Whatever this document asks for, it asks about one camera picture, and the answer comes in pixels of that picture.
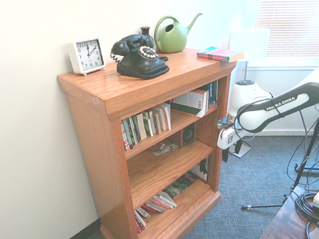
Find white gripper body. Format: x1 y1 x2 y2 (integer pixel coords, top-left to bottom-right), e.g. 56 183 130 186
215 125 246 151

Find pink and teal paperback book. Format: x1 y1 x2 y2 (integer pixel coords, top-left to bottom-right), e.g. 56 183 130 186
196 43 245 66

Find books on upper shelf left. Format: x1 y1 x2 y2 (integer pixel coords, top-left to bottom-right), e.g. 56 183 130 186
169 88 211 121

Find black white cover book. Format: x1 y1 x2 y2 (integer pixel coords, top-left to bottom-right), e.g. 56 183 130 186
188 156 212 185

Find small wooden speaker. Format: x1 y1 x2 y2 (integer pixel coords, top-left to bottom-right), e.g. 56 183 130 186
180 123 198 148

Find Thailand travel book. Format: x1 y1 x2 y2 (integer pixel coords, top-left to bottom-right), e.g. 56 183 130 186
206 82 218 109

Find dark green magazine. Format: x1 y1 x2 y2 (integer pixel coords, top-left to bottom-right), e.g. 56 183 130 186
161 172 201 200

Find loose paper cards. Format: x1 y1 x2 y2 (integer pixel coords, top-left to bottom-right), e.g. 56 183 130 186
151 141 180 157

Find thick paperback orange cover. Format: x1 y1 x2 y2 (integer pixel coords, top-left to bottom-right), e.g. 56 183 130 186
158 101 174 132

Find black tripod stand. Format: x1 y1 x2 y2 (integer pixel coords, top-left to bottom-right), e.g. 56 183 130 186
231 101 319 211

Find white cover paperback book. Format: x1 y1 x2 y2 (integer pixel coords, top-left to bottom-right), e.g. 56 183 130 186
155 190 178 210

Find cream paperback book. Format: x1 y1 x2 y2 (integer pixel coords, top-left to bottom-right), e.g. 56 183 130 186
152 109 163 134
149 110 158 137

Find green cover book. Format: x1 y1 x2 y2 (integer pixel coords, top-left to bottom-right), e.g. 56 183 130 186
143 116 154 138

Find red striped paperback book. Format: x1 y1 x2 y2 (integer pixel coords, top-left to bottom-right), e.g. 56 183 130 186
141 198 169 215

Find dark wooden table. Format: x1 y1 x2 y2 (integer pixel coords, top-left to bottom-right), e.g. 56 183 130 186
250 184 319 239

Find wooden bookshelf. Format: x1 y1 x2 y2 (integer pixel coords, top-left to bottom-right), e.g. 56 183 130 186
55 43 256 239

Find dark spine paperback book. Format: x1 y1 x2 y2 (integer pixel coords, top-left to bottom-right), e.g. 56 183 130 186
131 115 141 144
125 116 136 148

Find red white spine book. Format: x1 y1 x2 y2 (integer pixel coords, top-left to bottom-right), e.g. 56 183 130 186
119 119 132 152

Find green plastic watering can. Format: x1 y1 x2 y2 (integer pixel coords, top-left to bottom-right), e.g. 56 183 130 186
152 12 206 55

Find black vintage rotary telephone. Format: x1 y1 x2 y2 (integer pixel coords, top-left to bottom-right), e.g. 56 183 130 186
108 31 171 83

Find black ceramic vase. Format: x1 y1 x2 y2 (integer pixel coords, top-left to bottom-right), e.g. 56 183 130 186
140 25 154 47

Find white window blinds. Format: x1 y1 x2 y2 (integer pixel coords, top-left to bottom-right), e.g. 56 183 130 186
252 0 319 67

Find white square alarm clock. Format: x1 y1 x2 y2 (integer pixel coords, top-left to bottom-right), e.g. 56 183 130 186
65 36 107 78

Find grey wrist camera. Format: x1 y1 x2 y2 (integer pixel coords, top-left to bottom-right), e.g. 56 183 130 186
215 116 233 130

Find coiled black cable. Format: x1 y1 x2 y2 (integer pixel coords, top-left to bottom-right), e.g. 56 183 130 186
293 188 319 223

